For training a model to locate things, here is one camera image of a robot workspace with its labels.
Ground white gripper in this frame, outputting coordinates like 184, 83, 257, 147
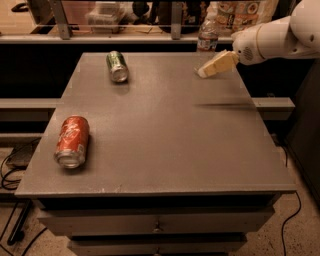
197, 24, 265, 78

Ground clear plastic water bottle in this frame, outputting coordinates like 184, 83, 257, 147
197, 18, 219, 52

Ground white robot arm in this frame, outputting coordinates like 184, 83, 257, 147
196, 0, 320, 78

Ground green soda can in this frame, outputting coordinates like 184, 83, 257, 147
106, 51, 129, 83

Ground red coke can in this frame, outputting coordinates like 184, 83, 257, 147
54, 116, 90, 169

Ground colourful snack bag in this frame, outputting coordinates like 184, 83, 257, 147
215, 0, 279, 33

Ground grey drawer cabinet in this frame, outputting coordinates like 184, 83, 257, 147
17, 53, 295, 242

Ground clear plastic container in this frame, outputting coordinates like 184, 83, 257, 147
86, 1, 125, 34

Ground grey metal railing shelf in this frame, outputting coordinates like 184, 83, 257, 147
0, 0, 198, 45

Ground upper grey drawer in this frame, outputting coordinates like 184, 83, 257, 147
38, 207, 274, 237

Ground grey drawer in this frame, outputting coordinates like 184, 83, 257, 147
38, 207, 274, 237
68, 235, 247, 256

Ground black power adapter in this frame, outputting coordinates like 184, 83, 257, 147
5, 144, 35, 168

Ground lower grey drawer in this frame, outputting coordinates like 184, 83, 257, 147
68, 235, 247, 256

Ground black cable on right floor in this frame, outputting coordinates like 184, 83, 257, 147
280, 146, 303, 256

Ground black cables on left floor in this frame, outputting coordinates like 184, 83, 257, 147
0, 138, 48, 256

